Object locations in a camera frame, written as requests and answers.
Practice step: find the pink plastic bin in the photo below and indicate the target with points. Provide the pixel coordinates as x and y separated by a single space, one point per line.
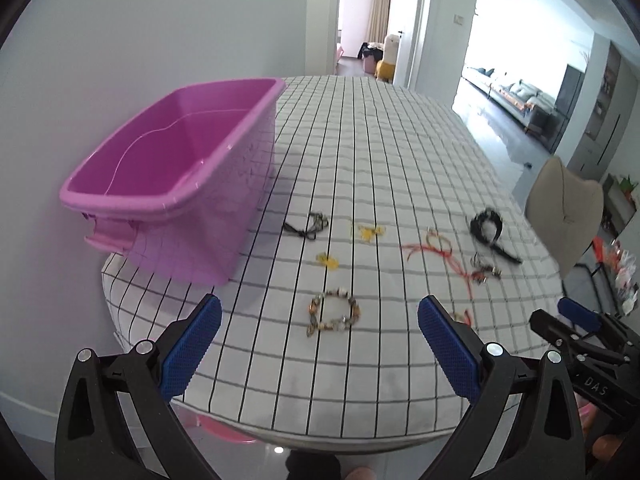
190 220

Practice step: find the black television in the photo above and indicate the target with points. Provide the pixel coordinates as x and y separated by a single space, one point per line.
567 105

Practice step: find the grey sofa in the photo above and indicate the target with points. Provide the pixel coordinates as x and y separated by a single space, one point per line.
525 102

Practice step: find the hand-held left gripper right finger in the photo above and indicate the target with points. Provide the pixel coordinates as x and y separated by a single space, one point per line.
447 352

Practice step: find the checkered white tablecloth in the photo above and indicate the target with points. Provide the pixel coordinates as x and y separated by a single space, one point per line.
375 160

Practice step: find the yellow stool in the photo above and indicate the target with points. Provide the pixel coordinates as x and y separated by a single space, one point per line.
384 70

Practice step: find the pink bed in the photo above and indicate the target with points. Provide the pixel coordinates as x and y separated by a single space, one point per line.
338 52

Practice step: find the beige curtain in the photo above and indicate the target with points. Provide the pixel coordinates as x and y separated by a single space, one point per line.
378 10

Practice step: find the rack of orange white packets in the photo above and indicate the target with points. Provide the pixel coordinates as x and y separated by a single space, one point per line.
622 270

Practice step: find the person's right hand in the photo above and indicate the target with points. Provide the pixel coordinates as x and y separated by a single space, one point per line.
606 447

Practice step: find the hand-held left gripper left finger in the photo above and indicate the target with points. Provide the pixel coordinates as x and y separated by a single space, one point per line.
192 347

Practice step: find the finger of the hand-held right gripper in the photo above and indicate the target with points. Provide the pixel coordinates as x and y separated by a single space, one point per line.
580 314
550 325

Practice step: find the wall shelf cabinet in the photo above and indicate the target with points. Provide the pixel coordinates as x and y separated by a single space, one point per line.
602 95

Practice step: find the beige chair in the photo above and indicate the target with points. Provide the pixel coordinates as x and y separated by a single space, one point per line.
560 200

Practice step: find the black headband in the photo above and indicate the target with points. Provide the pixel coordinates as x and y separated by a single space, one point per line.
482 225

